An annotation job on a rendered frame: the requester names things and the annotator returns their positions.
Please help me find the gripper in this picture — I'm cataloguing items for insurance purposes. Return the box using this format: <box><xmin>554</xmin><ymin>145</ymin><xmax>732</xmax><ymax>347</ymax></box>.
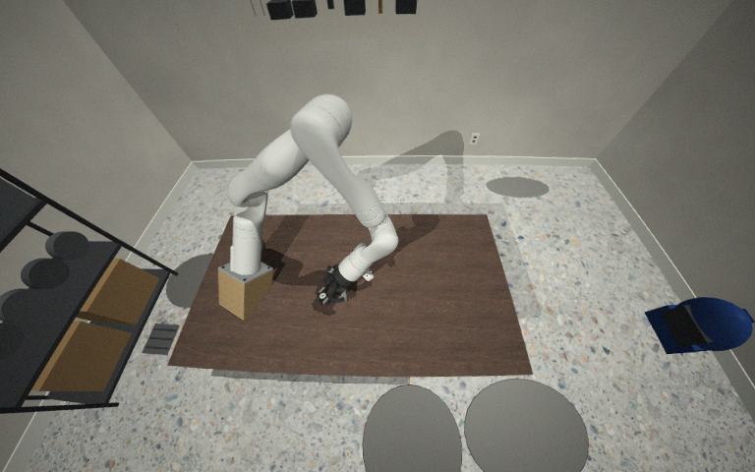
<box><xmin>319</xmin><ymin>265</ymin><xmax>356</xmax><ymax>305</ymax></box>

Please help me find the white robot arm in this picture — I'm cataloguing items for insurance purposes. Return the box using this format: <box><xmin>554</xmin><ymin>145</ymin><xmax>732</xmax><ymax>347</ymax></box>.
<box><xmin>227</xmin><ymin>94</ymin><xmax>398</xmax><ymax>281</ymax></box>

